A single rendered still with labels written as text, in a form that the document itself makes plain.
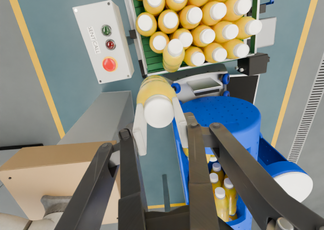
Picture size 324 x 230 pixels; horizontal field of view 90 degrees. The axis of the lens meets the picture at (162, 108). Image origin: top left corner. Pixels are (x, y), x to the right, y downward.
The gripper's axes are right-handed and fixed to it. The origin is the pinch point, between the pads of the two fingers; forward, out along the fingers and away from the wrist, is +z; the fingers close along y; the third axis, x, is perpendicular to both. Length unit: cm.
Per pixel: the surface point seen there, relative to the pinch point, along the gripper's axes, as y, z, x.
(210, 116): 15.0, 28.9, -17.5
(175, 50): 6.2, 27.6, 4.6
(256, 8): 37, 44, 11
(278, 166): 53, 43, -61
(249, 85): 84, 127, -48
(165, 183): -15, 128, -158
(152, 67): -1, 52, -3
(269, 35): 50, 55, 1
